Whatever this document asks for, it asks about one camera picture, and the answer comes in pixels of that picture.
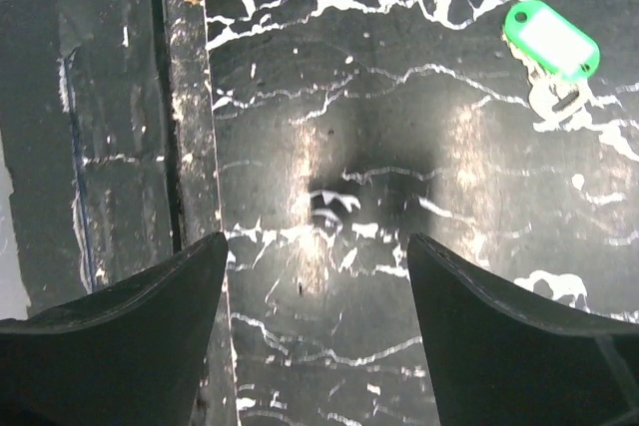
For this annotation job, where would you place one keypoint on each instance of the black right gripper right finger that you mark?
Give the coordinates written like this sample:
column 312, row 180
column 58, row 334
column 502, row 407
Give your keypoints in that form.
column 499, row 354

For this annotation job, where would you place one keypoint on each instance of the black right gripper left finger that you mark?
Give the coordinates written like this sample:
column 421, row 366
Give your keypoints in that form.
column 129, row 354

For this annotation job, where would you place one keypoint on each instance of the key with green tag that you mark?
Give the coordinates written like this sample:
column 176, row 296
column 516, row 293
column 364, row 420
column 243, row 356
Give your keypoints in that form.
column 558, row 56

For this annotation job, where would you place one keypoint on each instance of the black base board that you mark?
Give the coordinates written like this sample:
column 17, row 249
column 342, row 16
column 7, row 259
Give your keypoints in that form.
column 107, row 153

